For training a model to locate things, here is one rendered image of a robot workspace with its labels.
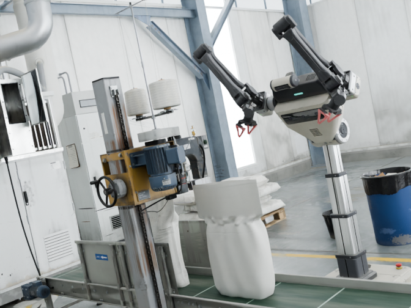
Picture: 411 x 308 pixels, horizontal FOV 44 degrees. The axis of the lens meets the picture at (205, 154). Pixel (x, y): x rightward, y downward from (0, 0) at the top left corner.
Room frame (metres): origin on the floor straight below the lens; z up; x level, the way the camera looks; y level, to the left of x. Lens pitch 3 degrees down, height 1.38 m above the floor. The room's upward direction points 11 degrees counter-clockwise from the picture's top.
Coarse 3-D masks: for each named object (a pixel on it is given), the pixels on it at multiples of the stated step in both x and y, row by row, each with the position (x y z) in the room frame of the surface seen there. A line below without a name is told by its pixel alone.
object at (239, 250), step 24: (216, 192) 2.86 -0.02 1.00; (240, 192) 2.78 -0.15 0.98; (216, 216) 2.90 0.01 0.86; (240, 216) 2.79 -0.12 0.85; (216, 240) 2.90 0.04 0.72; (240, 240) 2.76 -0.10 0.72; (264, 240) 2.77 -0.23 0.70; (216, 264) 2.92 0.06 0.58; (240, 264) 2.79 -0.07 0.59; (264, 264) 2.74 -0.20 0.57; (240, 288) 2.82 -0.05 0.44; (264, 288) 2.73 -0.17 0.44
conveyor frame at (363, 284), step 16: (192, 272) 3.54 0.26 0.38; (208, 272) 3.43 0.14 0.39; (64, 288) 3.94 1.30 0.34; (80, 288) 3.77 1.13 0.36; (96, 288) 3.62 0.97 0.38; (112, 288) 3.48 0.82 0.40; (368, 288) 2.61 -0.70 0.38; (384, 288) 2.55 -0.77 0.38; (400, 288) 2.49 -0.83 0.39; (112, 304) 3.48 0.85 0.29; (128, 304) 3.37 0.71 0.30; (176, 304) 3.02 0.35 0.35; (192, 304) 2.90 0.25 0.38; (208, 304) 2.82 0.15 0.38; (224, 304) 2.73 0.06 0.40; (240, 304) 2.63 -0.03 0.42
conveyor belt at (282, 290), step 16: (64, 272) 4.34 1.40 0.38; (80, 272) 4.22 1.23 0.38; (192, 288) 3.18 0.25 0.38; (208, 288) 3.12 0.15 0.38; (288, 288) 2.84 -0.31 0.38; (304, 288) 2.79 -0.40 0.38; (320, 288) 2.74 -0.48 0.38; (336, 288) 2.69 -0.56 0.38; (352, 288) 2.64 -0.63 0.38; (256, 304) 2.69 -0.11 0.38; (272, 304) 2.64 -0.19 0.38; (288, 304) 2.60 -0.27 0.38; (304, 304) 2.56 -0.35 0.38; (320, 304) 2.51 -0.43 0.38; (336, 304) 2.47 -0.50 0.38; (352, 304) 2.44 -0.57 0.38; (368, 304) 2.40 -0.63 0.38; (384, 304) 2.36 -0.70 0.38; (400, 304) 2.33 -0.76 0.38
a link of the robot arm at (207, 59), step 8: (208, 48) 2.99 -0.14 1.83; (208, 56) 2.99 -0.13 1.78; (208, 64) 2.99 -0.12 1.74; (216, 64) 2.99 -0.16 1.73; (216, 72) 2.97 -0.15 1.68; (224, 72) 3.00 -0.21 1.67; (224, 80) 2.96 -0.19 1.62; (232, 88) 2.94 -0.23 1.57; (232, 96) 2.95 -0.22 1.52; (240, 96) 2.93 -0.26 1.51; (240, 104) 2.94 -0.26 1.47
